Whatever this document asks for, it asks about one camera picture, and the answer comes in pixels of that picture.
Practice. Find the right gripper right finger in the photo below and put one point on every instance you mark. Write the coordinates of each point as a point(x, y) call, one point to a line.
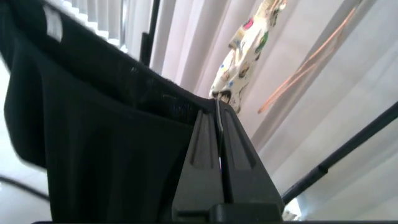
point(248, 193)

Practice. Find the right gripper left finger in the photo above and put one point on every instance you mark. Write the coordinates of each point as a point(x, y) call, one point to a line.
point(199, 186)

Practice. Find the black garment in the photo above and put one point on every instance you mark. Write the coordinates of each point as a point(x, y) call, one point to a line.
point(93, 140)

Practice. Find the pink clothes hanger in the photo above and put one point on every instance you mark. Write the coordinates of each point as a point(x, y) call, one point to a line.
point(298, 73)

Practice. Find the cream printed shorts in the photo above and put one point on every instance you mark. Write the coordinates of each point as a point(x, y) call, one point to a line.
point(245, 62)

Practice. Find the black clothes rack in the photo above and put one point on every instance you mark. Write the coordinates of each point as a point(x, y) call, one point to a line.
point(342, 149)

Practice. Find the white curtain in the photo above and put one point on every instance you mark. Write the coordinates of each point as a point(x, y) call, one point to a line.
point(326, 140)

